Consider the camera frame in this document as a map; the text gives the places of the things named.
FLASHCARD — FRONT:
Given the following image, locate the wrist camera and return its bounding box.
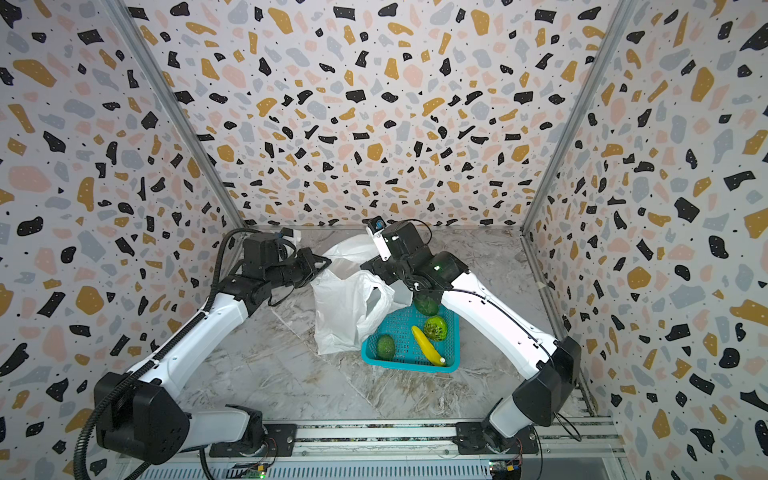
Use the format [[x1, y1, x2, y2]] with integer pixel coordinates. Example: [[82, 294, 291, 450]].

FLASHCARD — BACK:
[[278, 227, 301, 244], [364, 216, 391, 261]]

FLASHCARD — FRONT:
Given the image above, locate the aluminium corner post left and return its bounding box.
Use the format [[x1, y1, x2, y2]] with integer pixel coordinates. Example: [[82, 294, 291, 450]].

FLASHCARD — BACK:
[[102, 1, 245, 228]]

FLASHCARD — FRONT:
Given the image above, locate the green custard apple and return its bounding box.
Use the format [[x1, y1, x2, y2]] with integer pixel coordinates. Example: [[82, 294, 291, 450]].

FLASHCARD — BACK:
[[423, 316, 448, 342]]

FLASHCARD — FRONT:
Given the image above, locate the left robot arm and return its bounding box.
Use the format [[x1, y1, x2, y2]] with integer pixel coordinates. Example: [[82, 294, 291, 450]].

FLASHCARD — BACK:
[[75, 246, 331, 467]]

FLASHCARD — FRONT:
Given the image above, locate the white plastic bag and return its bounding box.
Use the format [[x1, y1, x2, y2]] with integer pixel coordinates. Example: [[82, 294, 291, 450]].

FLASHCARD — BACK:
[[311, 234, 396, 355]]

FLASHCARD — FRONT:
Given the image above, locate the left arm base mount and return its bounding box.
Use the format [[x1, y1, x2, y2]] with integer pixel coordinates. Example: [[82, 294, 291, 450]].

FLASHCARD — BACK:
[[208, 423, 298, 460]]

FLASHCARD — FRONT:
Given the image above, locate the green lime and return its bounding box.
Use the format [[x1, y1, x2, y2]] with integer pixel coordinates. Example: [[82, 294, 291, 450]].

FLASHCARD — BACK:
[[413, 294, 440, 317]]

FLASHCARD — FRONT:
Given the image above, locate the aluminium corner post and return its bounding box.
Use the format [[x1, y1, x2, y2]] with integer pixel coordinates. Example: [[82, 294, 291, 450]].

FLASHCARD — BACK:
[[102, 1, 245, 228], [521, 0, 637, 236]]

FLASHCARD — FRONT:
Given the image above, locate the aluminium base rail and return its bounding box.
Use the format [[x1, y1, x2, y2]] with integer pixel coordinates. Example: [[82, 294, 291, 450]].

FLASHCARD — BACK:
[[142, 417, 634, 479]]

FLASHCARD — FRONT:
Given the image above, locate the aluminium corner post right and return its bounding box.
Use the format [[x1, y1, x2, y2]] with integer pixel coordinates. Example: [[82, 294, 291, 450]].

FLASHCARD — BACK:
[[521, 0, 637, 236]]

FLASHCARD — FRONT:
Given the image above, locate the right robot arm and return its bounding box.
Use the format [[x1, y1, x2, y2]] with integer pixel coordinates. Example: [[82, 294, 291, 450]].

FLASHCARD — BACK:
[[362, 216, 581, 450]]

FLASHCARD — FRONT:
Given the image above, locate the teal plastic basket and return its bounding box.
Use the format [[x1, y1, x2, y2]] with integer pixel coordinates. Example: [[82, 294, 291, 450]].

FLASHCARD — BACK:
[[361, 306, 460, 373]]

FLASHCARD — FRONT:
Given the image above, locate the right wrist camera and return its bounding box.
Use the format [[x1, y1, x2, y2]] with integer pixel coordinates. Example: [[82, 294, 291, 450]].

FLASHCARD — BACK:
[[364, 216, 391, 261]]

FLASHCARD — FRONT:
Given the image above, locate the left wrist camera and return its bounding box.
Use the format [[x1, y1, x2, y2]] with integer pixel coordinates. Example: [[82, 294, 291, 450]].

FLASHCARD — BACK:
[[278, 227, 301, 244]]

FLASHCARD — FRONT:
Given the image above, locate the green avocado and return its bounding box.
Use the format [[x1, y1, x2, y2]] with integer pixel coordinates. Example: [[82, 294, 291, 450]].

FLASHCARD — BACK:
[[376, 335, 396, 361]]

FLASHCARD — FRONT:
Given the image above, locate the black corrugated cable conduit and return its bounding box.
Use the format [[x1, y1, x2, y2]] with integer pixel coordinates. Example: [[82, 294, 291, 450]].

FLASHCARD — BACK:
[[73, 359, 157, 480]]

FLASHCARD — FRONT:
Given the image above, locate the yellow banana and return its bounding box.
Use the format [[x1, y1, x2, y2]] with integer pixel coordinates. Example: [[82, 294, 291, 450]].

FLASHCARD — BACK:
[[411, 326, 446, 367]]

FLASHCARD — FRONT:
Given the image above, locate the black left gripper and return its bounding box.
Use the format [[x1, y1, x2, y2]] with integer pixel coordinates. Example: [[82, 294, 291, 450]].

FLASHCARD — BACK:
[[266, 247, 331, 291]]

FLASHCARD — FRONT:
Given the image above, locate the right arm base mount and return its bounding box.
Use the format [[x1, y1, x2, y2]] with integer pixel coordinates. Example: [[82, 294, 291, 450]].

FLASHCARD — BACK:
[[452, 421, 539, 455]]

